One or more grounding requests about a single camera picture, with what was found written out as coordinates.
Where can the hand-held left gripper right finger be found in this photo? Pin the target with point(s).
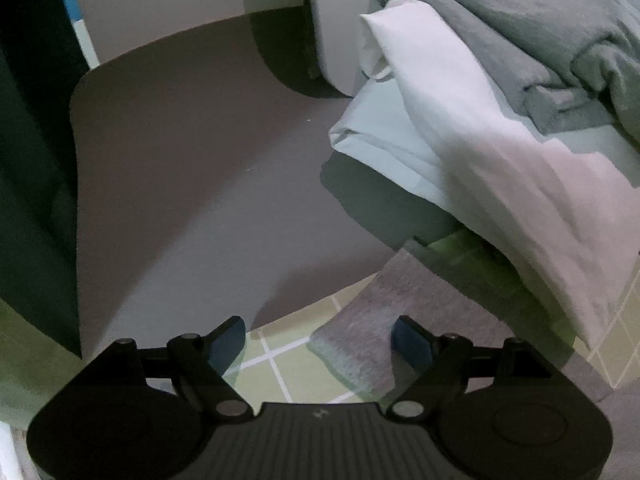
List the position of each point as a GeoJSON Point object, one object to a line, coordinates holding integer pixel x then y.
{"type": "Point", "coordinates": [412, 342]}

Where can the white round post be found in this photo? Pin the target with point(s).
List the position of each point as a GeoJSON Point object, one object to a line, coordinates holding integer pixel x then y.
{"type": "Point", "coordinates": [337, 20]}

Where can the crumpled grey cloth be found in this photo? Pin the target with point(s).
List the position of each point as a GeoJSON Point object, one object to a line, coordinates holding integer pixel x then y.
{"type": "Point", "coordinates": [500, 25]}

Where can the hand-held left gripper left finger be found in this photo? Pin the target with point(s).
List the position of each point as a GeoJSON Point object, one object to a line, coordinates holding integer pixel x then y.
{"type": "Point", "coordinates": [225, 345]}

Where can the white folded quilt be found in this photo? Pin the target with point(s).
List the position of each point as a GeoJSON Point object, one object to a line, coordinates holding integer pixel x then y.
{"type": "Point", "coordinates": [500, 170]}

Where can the green checked bed sheet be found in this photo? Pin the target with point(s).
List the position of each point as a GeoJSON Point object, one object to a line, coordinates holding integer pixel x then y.
{"type": "Point", "coordinates": [280, 355]}

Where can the dark green cloth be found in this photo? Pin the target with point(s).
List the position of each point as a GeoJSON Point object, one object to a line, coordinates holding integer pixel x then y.
{"type": "Point", "coordinates": [30, 185]}

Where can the grey garment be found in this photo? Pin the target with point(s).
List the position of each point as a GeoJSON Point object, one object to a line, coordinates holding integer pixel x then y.
{"type": "Point", "coordinates": [360, 320]}

